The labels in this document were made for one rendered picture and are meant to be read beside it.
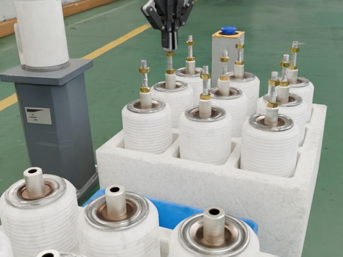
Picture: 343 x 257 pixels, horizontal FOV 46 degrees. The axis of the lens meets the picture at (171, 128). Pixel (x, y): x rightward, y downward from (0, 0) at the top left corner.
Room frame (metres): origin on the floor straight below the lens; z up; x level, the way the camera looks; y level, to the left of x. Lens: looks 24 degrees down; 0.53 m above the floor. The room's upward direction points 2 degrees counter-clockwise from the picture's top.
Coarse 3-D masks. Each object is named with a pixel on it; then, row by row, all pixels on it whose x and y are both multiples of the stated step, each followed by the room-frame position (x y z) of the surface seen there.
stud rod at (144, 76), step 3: (144, 60) 0.73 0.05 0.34; (141, 63) 0.73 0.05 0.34; (144, 63) 0.73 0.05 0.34; (141, 66) 0.73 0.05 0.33; (144, 66) 0.73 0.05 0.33; (144, 75) 0.73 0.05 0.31; (144, 78) 0.73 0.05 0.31; (144, 81) 0.73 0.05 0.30; (147, 81) 0.73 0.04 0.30; (144, 84) 0.73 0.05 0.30; (147, 84) 0.73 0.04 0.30; (144, 87) 0.73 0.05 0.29; (147, 87) 0.73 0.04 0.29
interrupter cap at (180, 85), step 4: (156, 84) 0.85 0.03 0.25; (160, 84) 0.85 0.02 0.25; (164, 84) 0.86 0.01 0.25; (176, 84) 0.86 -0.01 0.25; (180, 84) 0.85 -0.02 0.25; (184, 84) 0.85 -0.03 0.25; (156, 88) 0.82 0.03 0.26; (160, 88) 0.82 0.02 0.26; (164, 88) 0.83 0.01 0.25; (168, 88) 0.83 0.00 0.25; (172, 88) 0.83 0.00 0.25; (176, 88) 0.82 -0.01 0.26; (180, 88) 0.82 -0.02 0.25; (184, 88) 0.82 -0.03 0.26
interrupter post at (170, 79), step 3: (165, 75) 0.84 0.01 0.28; (168, 75) 0.83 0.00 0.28; (171, 75) 0.83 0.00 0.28; (174, 75) 0.84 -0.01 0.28; (165, 78) 0.84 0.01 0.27; (168, 78) 0.83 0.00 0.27; (171, 78) 0.83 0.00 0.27; (174, 78) 0.84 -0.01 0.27; (165, 81) 0.84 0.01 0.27; (168, 81) 0.83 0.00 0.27; (171, 81) 0.83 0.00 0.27; (174, 81) 0.83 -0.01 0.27; (165, 84) 0.84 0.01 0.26; (168, 84) 0.83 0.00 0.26; (171, 84) 0.83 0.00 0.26; (174, 84) 0.83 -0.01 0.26; (168, 87) 0.83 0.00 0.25; (171, 87) 0.83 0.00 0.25; (174, 87) 0.83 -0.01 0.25
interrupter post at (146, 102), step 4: (140, 92) 0.73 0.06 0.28; (148, 92) 0.73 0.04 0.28; (140, 96) 0.73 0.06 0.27; (144, 96) 0.72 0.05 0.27; (148, 96) 0.72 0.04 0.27; (140, 100) 0.73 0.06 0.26; (144, 100) 0.72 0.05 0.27; (148, 100) 0.72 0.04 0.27; (140, 104) 0.73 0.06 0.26; (144, 104) 0.72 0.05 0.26; (148, 104) 0.72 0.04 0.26; (144, 108) 0.72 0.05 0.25
